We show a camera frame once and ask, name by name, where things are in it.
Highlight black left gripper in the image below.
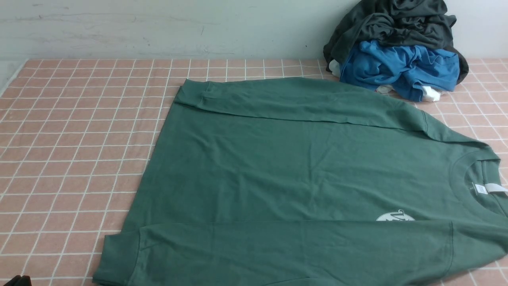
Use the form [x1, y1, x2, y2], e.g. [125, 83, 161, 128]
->
[4, 275, 32, 286]

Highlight blue crumpled garment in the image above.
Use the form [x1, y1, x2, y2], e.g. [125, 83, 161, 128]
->
[341, 40, 460, 102]

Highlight pink checkered tablecloth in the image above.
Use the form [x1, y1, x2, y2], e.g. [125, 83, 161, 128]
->
[1, 59, 507, 286]

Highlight dark grey crumpled garment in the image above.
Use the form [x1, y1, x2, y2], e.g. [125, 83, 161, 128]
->
[323, 0, 470, 83]

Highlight green long sleeve shirt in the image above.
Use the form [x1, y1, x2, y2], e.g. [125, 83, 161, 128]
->
[93, 77, 507, 286]

